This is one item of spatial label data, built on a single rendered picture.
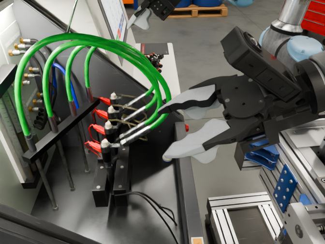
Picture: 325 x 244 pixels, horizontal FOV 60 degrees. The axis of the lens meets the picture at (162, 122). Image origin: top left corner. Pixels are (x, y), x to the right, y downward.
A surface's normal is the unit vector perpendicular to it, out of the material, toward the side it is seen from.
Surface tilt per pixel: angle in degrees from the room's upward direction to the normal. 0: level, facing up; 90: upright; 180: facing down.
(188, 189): 0
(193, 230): 0
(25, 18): 90
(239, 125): 26
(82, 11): 90
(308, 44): 8
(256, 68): 102
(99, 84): 90
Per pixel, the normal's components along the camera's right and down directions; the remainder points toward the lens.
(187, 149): -0.44, 0.12
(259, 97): -0.39, -0.58
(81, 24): 0.04, 0.61
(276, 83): 0.11, 0.76
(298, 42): 0.04, -0.71
